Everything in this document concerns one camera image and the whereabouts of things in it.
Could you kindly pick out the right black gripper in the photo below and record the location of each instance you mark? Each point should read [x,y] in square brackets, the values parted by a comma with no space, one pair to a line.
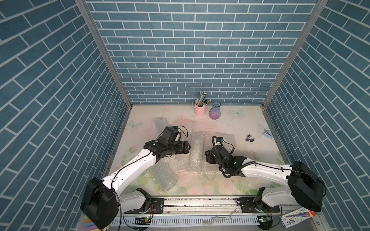
[209,157]

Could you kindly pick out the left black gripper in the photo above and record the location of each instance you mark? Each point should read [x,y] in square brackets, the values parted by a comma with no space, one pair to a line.
[180,149]

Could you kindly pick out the bubble vase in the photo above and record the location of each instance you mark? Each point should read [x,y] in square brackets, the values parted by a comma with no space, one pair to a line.
[160,124]
[196,152]
[163,176]

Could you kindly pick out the purple vase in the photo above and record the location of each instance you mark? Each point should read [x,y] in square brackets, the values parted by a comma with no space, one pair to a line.
[215,111]

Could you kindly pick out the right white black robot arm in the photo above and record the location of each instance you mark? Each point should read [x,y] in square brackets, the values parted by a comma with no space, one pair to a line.
[299,185]

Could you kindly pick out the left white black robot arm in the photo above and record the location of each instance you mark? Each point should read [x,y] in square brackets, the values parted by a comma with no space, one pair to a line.
[103,200]

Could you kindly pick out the small black metal clip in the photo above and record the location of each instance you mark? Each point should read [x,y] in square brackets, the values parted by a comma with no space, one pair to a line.
[249,138]

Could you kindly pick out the pink pen cup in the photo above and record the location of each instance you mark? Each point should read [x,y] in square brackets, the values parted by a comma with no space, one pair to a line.
[199,111]

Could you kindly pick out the pens in cup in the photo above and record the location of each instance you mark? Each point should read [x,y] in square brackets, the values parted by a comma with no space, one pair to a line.
[202,101]

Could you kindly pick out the small blue white object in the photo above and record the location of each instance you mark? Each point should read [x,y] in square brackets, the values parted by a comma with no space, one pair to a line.
[268,134]

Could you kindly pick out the white red blue box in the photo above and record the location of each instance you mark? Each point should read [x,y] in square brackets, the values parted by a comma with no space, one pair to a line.
[296,217]

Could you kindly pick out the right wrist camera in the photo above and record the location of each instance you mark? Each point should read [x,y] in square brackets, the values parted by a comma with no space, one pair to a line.
[220,139]

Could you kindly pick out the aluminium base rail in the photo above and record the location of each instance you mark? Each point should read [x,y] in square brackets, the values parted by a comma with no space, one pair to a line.
[220,206]

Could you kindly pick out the white slotted cable duct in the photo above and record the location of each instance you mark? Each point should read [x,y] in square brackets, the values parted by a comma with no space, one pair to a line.
[187,221]

